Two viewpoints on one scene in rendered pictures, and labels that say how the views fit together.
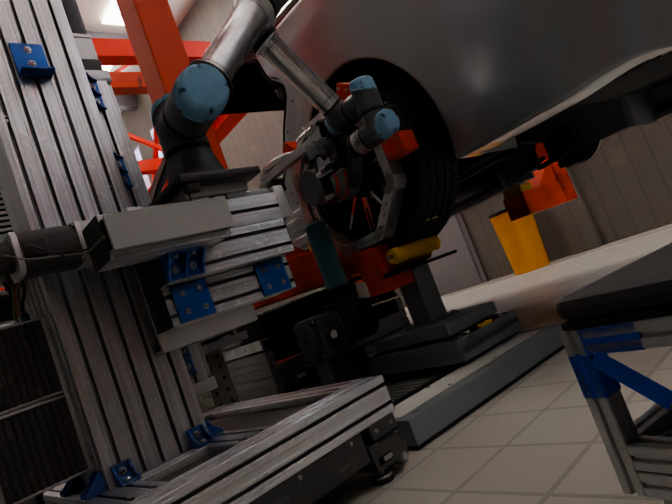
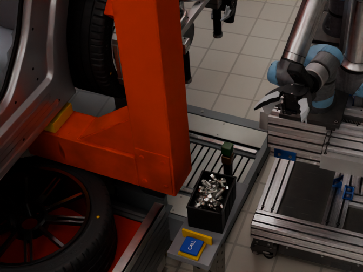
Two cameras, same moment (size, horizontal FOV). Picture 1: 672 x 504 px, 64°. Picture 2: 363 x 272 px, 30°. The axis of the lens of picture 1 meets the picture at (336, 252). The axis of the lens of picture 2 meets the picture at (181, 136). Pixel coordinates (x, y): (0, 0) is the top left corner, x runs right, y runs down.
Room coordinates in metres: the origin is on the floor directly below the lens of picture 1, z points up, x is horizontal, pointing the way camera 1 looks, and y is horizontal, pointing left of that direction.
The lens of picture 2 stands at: (2.89, 2.16, 2.48)
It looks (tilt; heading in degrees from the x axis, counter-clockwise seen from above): 43 degrees down; 247
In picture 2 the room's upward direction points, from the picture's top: 5 degrees counter-clockwise
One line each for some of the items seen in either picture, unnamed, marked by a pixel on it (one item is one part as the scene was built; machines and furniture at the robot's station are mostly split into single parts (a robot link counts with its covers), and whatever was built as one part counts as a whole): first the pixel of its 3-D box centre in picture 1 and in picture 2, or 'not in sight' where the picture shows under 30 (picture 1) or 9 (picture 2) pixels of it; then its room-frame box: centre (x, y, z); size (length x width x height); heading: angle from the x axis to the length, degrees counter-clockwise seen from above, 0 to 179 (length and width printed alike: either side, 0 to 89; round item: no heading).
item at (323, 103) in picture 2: not in sight; (317, 87); (1.85, 0.83, 1.11); 0.11 x 0.08 x 0.11; 119
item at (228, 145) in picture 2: not in sight; (227, 148); (2.00, 0.50, 0.64); 0.04 x 0.04 x 0.04; 39
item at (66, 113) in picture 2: not in sight; (48, 114); (2.56, 0.02, 0.71); 0.14 x 0.14 x 0.05; 39
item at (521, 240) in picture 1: (520, 239); not in sight; (5.92, -1.96, 0.36); 0.47 x 0.45 x 0.72; 132
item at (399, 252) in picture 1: (414, 249); not in sight; (1.99, -0.28, 0.51); 0.29 x 0.06 x 0.06; 129
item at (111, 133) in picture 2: (301, 253); (86, 126); (2.45, 0.15, 0.69); 0.52 x 0.17 x 0.35; 129
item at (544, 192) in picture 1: (531, 188); not in sight; (3.75, -1.44, 0.69); 0.52 x 0.17 x 0.35; 129
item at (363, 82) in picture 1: (363, 100); not in sight; (1.52, -0.23, 0.95); 0.11 x 0.08 x 0.11; 35
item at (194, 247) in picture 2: not in sight; (192, 246); (2.28, 0.73, 0.47); 0.07 x 0.07 x 0.02; 39
